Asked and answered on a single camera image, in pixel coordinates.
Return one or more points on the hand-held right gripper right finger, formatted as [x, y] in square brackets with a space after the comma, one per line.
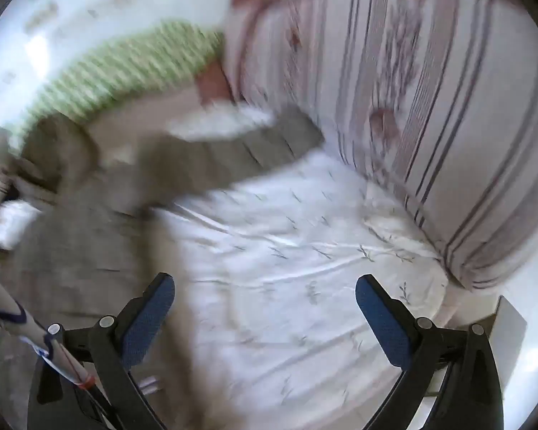
[381, 322]

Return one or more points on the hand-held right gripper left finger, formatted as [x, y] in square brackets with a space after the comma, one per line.
[150, 318]

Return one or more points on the grey-brown padded jacket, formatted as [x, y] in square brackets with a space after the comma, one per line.
[94, 215]

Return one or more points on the white floral bed sheet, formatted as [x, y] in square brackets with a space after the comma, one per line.
[296, 255]

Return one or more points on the striped floral cushion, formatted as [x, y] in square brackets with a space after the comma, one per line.
[430, 98]

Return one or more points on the green patterned quilt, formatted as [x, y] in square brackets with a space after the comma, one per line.
[116, 67]

